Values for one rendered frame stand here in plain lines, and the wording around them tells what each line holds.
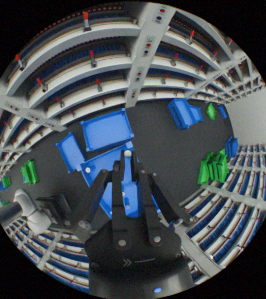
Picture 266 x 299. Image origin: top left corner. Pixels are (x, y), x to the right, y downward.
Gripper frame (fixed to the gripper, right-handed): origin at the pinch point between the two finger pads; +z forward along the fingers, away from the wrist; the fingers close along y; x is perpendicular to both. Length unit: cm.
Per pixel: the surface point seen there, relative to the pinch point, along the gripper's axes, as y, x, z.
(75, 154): -42, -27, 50
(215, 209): 93, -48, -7
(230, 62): 62, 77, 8
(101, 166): -8.4, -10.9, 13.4
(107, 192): -5.7, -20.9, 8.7
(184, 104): 62, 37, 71
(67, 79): -30.7, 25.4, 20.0
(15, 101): -58, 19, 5
